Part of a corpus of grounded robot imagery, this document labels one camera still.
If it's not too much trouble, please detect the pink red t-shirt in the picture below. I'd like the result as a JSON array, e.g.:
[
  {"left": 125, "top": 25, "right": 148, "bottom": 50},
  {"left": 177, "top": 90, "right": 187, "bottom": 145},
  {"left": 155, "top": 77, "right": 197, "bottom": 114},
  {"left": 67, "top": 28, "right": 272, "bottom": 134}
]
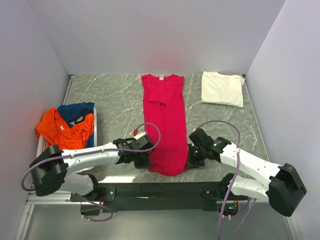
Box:
[{"left": 141, "top": 74, "right": 188, "bottom": 177}]

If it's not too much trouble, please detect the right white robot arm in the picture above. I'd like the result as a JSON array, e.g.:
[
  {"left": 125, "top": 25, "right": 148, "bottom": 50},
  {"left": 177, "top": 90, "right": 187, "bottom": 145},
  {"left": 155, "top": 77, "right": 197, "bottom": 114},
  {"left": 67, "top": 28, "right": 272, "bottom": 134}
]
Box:
[{"left": 188, "top": 128, "right": 307, "bottom": 217}]

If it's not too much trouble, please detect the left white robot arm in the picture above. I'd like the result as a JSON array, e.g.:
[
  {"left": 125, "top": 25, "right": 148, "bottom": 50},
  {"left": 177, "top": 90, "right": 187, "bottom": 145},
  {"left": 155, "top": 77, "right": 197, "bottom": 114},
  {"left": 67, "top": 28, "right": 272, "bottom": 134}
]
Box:
[{"left": 30, "top": 132, "right": 155, "bottom": 201}]

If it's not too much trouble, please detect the black base beam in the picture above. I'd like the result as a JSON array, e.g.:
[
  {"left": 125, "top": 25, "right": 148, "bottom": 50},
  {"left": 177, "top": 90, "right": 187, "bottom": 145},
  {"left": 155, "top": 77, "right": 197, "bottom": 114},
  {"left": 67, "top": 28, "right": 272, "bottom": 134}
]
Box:
[{"left": 69, "top": 182, "right": 251, "bottom": 216}]

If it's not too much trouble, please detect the folded white t-shirt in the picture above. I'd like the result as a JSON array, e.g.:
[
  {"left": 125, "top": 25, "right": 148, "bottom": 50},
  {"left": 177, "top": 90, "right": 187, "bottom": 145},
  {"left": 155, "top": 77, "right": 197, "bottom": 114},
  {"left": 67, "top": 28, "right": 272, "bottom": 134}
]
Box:
[{"left": 201, "top": 71, "right": 245, "bottom": 108}]

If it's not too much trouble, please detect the dark blue t-shirt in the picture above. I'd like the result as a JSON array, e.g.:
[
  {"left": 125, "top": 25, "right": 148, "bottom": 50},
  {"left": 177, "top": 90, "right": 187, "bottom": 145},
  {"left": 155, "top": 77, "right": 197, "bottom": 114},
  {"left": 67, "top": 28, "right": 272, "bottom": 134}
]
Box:
[{"left": 57, "top": 102, "right": 96, "bottom": 148}]

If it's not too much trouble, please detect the orange t-shirt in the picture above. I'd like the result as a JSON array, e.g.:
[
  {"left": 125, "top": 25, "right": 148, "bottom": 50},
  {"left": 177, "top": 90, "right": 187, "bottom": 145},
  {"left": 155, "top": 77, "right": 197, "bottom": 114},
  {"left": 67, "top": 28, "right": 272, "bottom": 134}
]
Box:
[{"left": 35, "top": 107, "right": 94, "bottom": 150}]

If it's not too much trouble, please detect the white plastic laundry basket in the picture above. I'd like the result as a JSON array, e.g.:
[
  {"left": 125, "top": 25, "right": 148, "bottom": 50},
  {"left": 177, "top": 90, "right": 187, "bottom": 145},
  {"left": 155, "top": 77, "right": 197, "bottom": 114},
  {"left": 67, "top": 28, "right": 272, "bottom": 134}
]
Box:
[{"left": 37, "top": 107, "right": 98, "bottom": 155}]

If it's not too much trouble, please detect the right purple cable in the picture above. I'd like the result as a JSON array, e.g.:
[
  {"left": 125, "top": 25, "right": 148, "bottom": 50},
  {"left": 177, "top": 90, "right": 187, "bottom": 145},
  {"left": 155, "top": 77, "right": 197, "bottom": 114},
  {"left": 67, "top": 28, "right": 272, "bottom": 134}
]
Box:
[{"left": 192, "top": 120, "right": 258, "bottom": 240}]

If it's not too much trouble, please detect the aluminium frame rail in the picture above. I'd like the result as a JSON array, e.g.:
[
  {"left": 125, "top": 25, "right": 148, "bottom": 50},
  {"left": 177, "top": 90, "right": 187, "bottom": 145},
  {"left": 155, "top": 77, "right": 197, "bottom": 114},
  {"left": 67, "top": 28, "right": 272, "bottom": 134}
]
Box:
[{"left": 14, "top": 182, "right": 73, "bottom": 240}]

